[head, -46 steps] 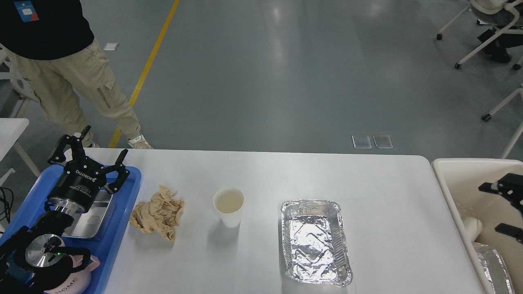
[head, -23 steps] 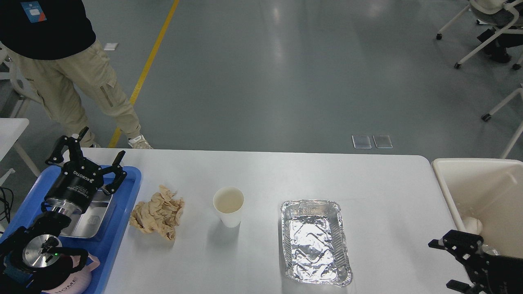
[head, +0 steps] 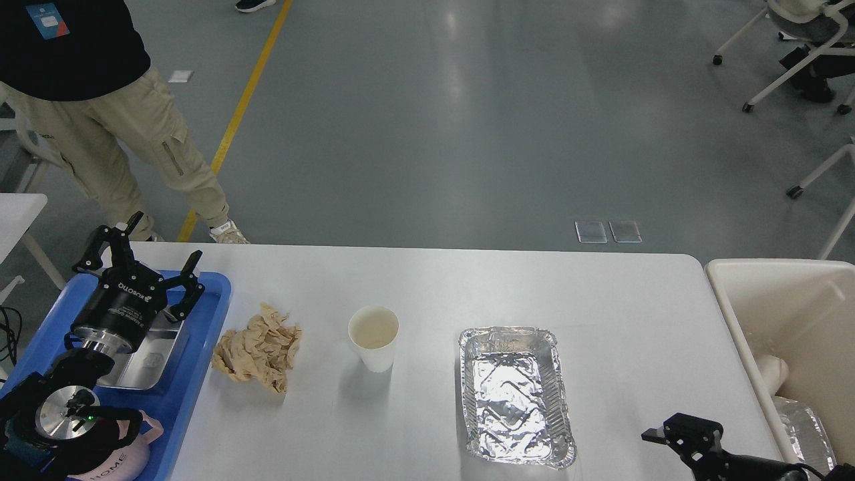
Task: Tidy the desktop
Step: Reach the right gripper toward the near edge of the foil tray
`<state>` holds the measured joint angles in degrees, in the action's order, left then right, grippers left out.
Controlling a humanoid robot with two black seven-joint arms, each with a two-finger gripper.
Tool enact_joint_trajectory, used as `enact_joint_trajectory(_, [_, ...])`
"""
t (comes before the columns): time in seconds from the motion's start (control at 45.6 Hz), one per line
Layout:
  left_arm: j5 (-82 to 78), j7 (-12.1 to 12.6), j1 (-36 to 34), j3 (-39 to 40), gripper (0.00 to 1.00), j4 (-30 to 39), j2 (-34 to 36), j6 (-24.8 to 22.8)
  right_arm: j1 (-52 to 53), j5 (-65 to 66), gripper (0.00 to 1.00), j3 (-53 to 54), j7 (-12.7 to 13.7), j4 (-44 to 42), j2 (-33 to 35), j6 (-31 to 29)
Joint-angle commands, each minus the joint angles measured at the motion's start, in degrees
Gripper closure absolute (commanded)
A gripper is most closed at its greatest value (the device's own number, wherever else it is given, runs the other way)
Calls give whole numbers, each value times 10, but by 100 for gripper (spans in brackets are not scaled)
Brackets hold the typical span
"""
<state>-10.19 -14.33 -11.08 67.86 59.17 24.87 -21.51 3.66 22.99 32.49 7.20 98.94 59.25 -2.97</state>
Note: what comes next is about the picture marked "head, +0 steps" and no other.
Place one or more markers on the aluminium foil tray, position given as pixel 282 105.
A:
pixel 514 402

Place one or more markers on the small steel tray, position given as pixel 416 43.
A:
pixel 152 366

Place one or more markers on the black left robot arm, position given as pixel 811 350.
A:
pixel 53 425

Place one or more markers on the crumpled brown paper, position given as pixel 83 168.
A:
pixel 264 350

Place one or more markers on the blue plastic tray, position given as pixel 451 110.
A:
pixel 171 405

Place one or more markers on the white chair left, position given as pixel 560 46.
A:
pixel 22 165

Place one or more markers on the white side table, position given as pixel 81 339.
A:
pixel 18 212

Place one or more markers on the floor socket plate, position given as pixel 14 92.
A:
pixel 598 232

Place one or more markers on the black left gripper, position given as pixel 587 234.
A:
pixel 119 313

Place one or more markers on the beige plastic bin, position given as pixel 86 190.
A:
pixel 801 311

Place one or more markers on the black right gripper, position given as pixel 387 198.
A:
pixel 698 438

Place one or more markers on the passer-by with black sneakers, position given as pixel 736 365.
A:
pixel 251 6

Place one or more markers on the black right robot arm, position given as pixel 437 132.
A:
pixel 839 472

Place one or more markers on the person in beige trousers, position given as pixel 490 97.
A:
pixel 80 74

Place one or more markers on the white paper cup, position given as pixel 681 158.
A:
pixel 373 332

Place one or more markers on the foil trash in bin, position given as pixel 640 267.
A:
pixel 806 434

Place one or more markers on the pink mug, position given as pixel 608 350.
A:
pixel 127 462

